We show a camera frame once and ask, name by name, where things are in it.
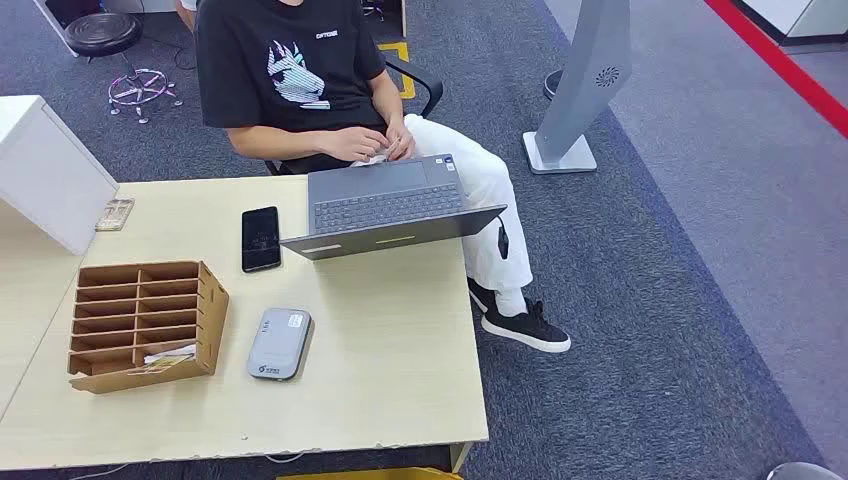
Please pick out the yellow object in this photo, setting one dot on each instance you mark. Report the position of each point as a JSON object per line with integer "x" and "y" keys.
{"x": 371, "y": 474}

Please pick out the yellow floor marking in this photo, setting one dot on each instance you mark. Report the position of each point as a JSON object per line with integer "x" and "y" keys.
{"x": 401, "y": 50}

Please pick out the black smartphone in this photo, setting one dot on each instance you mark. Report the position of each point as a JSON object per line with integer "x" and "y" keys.
{"x": 261, "y": 238}

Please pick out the white furniture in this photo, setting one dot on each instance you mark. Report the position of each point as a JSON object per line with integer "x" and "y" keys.
{"x": 815, "y": 16}

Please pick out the grey kiosk stand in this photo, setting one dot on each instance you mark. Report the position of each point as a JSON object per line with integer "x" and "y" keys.
{"x": 583, "y": 66}

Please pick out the person's left forearm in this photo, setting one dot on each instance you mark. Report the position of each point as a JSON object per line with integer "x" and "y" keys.
{"x": 389, "y": 99}

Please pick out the person's right hand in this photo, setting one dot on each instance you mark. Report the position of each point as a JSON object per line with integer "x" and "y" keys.
{"x": 354, "y": 142}

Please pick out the wooden card organizer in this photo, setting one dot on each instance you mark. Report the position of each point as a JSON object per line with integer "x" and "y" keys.
{"x": 212, "y": 318}

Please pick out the black usb dongle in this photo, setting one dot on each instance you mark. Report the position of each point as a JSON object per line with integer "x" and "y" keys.
{"x": 502, "y": 242}

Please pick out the white card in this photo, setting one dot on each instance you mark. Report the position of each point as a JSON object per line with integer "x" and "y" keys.
{"x": 171, "y": 352}

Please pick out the black round floor object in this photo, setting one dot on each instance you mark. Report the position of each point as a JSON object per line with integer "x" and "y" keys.
{"x": 551, "y": 85}

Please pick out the grey laptop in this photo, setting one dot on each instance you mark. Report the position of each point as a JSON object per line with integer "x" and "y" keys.
{"x": 384, "y": 199}

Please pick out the person's right forearm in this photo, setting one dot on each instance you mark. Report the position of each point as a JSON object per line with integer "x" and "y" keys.
{"x": 278, "y": 142}

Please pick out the white cabinet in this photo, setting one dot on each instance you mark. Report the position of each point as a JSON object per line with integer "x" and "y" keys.
{"x": 46, "y": 172}

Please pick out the red floor tape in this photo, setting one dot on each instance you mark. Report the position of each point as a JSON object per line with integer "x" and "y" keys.
{"x": 782, "y": 63}

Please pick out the black office chair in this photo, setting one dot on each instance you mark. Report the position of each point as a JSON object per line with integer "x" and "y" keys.
{"x": 424, "y": 83}

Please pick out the black round stool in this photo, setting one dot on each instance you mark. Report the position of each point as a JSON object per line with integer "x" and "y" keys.
{"x": 102, "y": 33}

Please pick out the person's left hand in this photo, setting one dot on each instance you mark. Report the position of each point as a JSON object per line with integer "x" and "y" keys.
{"x": 401, "y": 139}

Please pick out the grey round object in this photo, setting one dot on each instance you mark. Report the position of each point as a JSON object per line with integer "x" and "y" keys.
{"x": 805, "y": 473}

